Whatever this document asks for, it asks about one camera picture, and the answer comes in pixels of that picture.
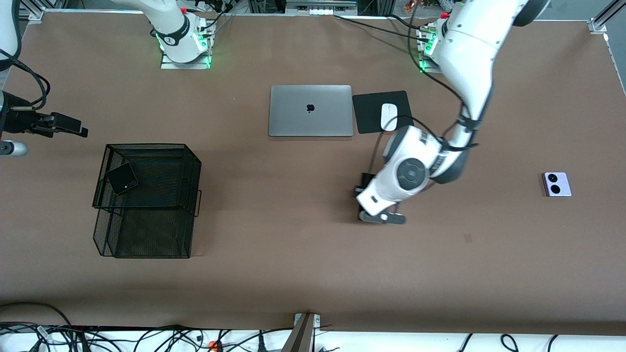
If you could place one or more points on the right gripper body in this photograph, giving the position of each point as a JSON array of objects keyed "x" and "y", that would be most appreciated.
[{"x": 18, "y": 121}]

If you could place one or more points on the white power strip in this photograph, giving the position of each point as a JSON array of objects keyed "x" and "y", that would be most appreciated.
[{"x": 320, "y": 10}]

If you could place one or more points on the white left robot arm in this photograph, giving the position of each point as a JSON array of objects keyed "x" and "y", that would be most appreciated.
[{"x": 469, "y": 49}]

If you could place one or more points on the lavender flip phone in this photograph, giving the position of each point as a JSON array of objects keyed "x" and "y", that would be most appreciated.
[{"x": 562, "y": 185}]

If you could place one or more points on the black mouse pad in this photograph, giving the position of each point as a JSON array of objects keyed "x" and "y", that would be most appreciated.
[{"x": 367, "y": 115}]

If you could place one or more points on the white computer mouse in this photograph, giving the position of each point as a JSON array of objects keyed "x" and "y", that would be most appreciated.
[{"x": 389, "y": 115}]

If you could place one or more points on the grey closed laptop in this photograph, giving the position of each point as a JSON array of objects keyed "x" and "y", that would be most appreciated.
[{"x": 293, "y": 117}]

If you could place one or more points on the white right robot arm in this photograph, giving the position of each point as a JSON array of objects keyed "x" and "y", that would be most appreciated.
[{"x": 168, "y": 19}]

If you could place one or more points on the aluminium mount post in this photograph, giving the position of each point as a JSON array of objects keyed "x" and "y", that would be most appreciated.
[{"x": 301, "y": 337}]

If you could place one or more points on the black flip phone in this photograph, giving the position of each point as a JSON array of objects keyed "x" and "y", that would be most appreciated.
[{"x": 122, "y": 178}]

